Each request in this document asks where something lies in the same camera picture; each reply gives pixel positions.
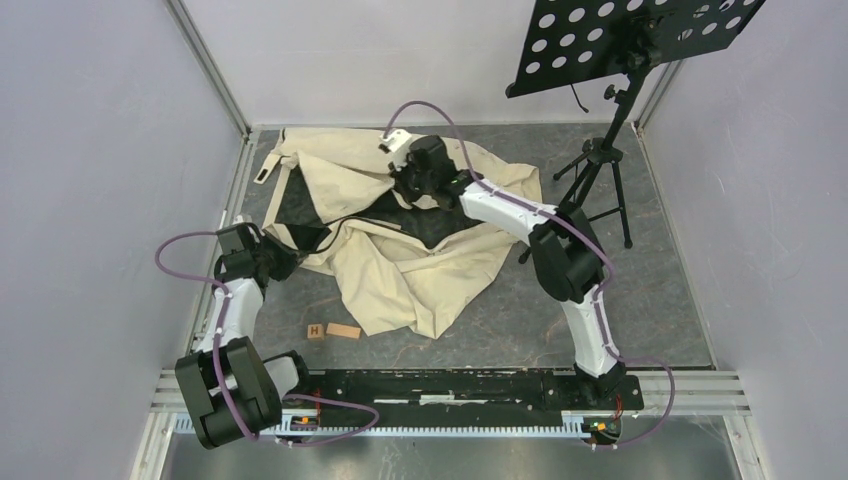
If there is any black perforated music stand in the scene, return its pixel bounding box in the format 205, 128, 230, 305
505, 0, 762, 248

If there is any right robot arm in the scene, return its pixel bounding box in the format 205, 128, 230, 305
379, 129, 626, 408

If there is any wooden letter cube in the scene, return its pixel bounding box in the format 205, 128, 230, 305
306, 324, 326, 341

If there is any wooden rectangular block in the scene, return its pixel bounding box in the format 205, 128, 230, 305
325, 323, 362, 340

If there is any aluminium frame rail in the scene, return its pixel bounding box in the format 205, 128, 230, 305
164, 0, 252, 139

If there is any white slotted cable duct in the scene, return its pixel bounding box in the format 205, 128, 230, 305
261, 415, 591, 440

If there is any cream zip-up jacket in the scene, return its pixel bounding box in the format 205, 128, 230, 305
260, 128, 516, 339

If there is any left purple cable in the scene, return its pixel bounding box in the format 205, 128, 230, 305
154, 229, 381, 448

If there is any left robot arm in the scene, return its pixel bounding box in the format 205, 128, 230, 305
175, 221, 314, 449

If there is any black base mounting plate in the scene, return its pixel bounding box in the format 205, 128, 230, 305
302, 368, 645, 429

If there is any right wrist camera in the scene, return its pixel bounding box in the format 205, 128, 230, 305
378, 129, 414, 156

